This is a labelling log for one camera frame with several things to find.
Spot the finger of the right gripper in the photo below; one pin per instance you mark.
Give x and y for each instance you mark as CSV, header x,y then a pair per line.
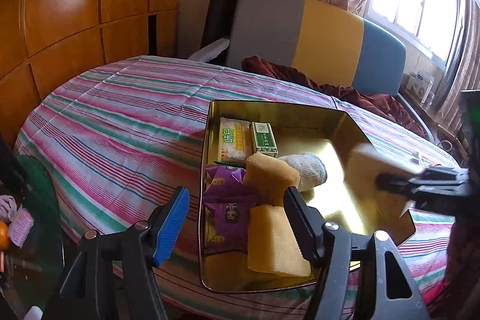
x,y
393,183

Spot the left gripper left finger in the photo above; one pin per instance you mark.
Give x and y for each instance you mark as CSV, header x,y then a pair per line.
x,y
166,223

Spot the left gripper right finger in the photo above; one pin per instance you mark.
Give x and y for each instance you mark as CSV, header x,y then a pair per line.
x,y
306,223

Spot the yellow sponge block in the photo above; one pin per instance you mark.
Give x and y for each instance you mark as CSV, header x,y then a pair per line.
x,y
271,246

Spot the white knit sock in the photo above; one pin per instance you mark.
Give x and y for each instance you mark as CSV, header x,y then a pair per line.
x,y
312,171

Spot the tall yellow sponge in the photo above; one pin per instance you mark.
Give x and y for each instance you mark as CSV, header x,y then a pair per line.
x,y
269,178

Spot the green tea box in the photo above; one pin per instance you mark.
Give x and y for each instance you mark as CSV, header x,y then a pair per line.
x,y
263,140

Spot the beige cardboard box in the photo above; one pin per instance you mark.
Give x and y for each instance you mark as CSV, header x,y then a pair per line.
x,y
378,208

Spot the purple snack packet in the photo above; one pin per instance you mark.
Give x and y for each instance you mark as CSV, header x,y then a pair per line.
x,y
225,185
228,231

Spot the maroon blanket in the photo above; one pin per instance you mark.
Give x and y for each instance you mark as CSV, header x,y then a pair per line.
x,y
383,105

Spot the striped bed sheet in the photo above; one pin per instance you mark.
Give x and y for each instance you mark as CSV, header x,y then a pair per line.
x,y
117,140

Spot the white box on sill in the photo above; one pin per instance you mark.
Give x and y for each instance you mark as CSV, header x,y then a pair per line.
x,y
420,85

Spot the red garment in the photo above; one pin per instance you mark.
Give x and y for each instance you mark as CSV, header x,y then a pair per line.
x,y
459,296

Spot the pink packet on floor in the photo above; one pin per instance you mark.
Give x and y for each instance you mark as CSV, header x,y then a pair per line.
x,y
20,227

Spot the grey yellow blue chair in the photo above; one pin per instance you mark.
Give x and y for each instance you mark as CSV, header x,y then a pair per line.
x,y
328,45

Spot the orange fruit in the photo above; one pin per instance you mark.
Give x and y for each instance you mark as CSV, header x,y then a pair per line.
x,y
4,237

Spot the wooden wardrobe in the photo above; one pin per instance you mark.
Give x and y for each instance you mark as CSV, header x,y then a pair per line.
x,y
45,43

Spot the black rolled mat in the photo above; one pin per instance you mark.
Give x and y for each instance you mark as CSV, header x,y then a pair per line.
x,y
219,21

